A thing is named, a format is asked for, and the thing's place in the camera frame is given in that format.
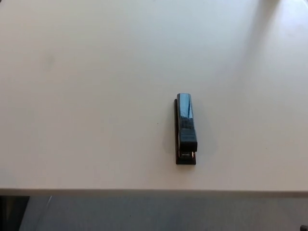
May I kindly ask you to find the black desk stapler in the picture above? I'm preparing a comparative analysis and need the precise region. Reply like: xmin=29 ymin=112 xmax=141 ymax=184
xmin=174 ymin=93 xmax=199 ymax=166

